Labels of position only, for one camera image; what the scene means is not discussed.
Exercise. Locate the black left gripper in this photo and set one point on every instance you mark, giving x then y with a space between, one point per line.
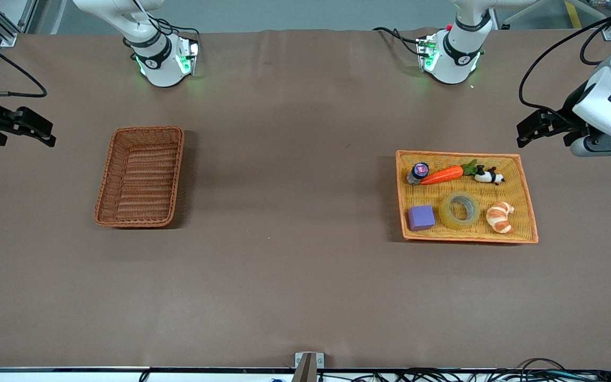
567 113

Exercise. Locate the yellow clear tape roll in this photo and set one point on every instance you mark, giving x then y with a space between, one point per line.
446 215

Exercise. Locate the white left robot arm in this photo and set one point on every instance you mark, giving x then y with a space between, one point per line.
459 53

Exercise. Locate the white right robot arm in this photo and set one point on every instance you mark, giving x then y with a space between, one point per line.
159 58

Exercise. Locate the orange wicker basket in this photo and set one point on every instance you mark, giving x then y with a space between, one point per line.
517 201

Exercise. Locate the brown wicker basket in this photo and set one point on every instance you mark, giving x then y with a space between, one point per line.
141 185

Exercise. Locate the black white panda toy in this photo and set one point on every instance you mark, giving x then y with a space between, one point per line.
488 176

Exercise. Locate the toy croissant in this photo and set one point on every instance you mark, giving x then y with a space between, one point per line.
499 217

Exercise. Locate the orange toy carrot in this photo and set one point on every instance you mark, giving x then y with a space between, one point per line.
443 175

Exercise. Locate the small bottle blue cap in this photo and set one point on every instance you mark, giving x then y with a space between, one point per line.
420 171

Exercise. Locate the purple cube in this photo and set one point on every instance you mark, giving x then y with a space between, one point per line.
421 218

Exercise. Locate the grey metal stand leg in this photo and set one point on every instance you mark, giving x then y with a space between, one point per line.
592 10

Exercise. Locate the brown table cover mat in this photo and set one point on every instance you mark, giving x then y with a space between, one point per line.
305 276

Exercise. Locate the grey metal bracket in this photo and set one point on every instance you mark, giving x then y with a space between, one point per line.
319 359

